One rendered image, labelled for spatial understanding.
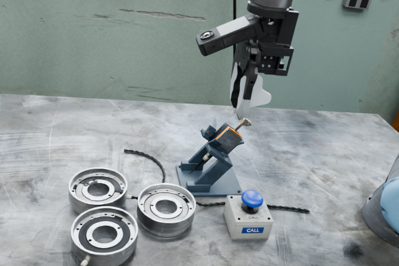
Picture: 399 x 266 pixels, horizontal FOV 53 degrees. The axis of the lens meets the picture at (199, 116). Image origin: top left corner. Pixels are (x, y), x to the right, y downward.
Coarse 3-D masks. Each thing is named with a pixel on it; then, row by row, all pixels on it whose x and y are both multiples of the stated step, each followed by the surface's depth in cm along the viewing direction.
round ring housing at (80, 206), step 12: (96, 168) 77; (108, 168) 78; (72, 180) 74; (120, 180) 77; (72, 192) 72; (84, 192) 72; (96, 192) 76; (108, 192) 73; (72, 204) 71; (84, 204) 69; (96, 204) 69; (108, 204) 70; (120, 204) 72
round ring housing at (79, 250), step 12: (84, 216) 67; (96, 216) 68; (120, 216) 69; (132, 216) 68; (72, 228) 63; (96, 228) 66; (108, 228) 67; (120, 228) 67; (132, 228) 67; (72, 240) 61; (120, 240) 64; (132, 240) 63; (84, 252) 60; (96, 252) 60; (120, 252) 61; (132, 252) 64; (96, 264) 61; (108, 264) 61; (120, 264) 63
